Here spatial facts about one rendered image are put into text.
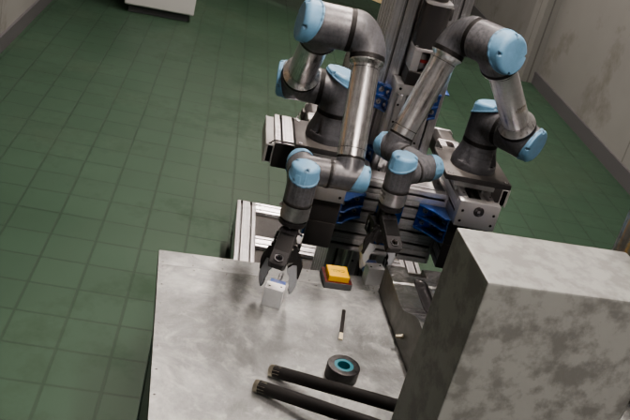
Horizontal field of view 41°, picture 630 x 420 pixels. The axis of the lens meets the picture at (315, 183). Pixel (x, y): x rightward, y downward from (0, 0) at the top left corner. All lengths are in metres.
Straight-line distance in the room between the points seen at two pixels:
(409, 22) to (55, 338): 1.73
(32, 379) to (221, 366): 1.27
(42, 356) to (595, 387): 2.27
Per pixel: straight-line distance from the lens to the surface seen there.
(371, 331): 2.25
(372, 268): 2.42
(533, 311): 1.25
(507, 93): 2.50
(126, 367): 3.23
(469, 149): 2.78
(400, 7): 2.77
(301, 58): 2.42
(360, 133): 2.20
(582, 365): 1.35
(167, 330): 2.07
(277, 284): 2.23
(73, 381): 3.15
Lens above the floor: 2.01
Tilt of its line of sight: 24 degrees down
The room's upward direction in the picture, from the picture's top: 14 degrees clockwise
